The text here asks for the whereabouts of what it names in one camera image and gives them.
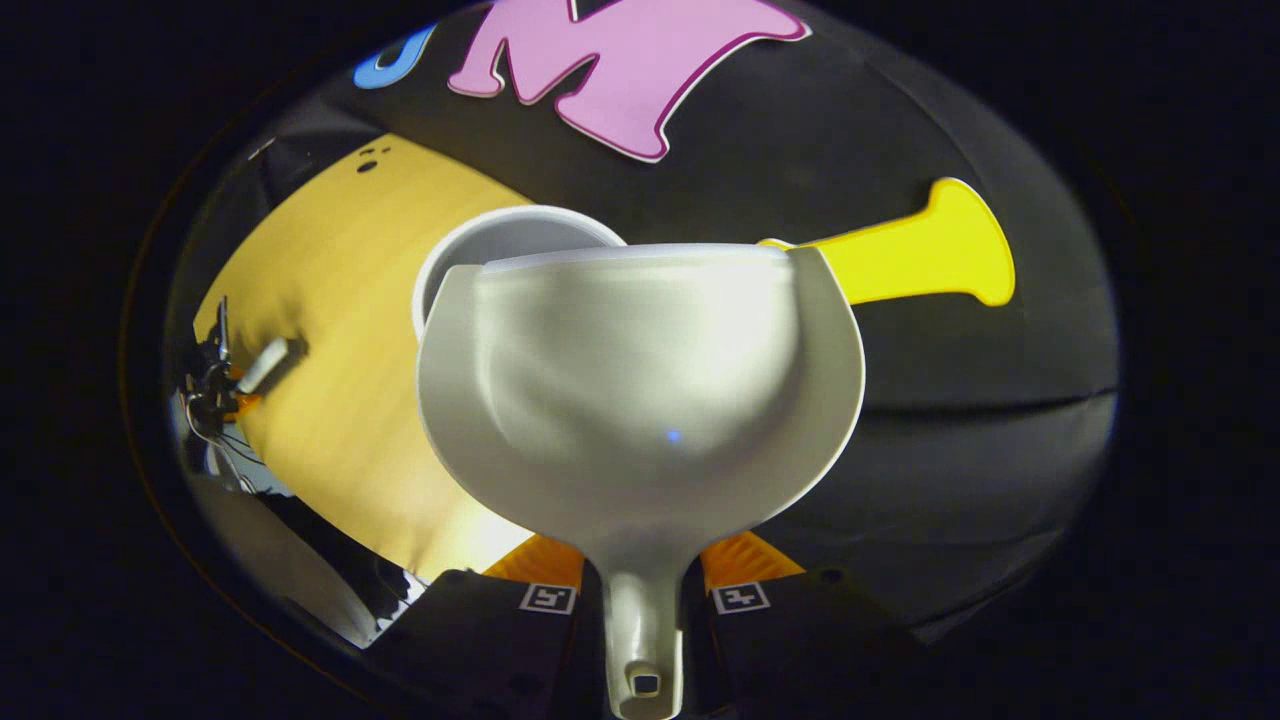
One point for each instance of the wooden desktop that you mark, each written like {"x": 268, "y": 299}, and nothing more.
{"x": 340, "y": 300}

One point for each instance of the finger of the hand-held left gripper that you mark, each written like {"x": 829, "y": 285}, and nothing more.
{"x": 248, "y": 403}

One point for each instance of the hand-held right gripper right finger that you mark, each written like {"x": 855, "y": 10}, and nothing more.
{"x": 790, "y": 640}

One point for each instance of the small white broom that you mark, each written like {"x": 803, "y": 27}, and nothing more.
{"x": 265, "y": 365}

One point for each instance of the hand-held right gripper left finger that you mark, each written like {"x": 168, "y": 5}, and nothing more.
{"x": 500, "y": 640}

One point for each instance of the white plastic garbage bin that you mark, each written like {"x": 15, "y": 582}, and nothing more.
{"x": 500, "y": 240}

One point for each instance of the white plastic dustpan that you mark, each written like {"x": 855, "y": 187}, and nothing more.
{"x": 640, "y": 380}

